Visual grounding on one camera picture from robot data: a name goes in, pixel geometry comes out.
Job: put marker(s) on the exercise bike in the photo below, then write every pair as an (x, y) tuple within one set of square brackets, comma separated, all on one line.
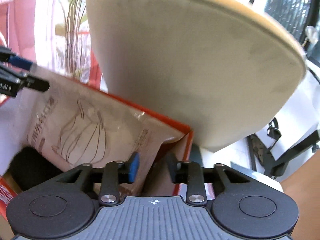
[(275, 165)]

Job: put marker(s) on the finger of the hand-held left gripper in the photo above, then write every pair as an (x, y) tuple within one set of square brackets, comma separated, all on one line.
[(37, 85), (21, 62)]

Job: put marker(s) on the white board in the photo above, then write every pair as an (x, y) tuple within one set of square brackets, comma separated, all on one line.
[(300, 105)]

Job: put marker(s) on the wooden panel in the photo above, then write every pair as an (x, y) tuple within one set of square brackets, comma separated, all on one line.
[(305, 205)]

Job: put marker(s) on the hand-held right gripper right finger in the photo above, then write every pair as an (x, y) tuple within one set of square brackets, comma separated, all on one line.
[(172, 170)]

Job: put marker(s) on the pink printed backdrop cloth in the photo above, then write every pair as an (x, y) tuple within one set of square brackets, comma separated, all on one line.
[(37, 17)]

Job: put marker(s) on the red cardboard box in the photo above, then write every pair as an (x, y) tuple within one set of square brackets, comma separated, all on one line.
[(172, 123)]

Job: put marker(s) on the clear packet with beige insert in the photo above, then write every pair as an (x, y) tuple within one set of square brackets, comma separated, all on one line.
[(87, 120)]

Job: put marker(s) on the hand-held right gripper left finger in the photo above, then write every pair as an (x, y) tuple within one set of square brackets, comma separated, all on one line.
[(135, 167)]

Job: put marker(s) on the black framed window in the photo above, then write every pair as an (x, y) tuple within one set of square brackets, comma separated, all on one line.
[(287, 5)]

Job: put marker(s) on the beige upholstered chair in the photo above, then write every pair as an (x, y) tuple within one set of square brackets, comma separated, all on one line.
[(187, 67)]

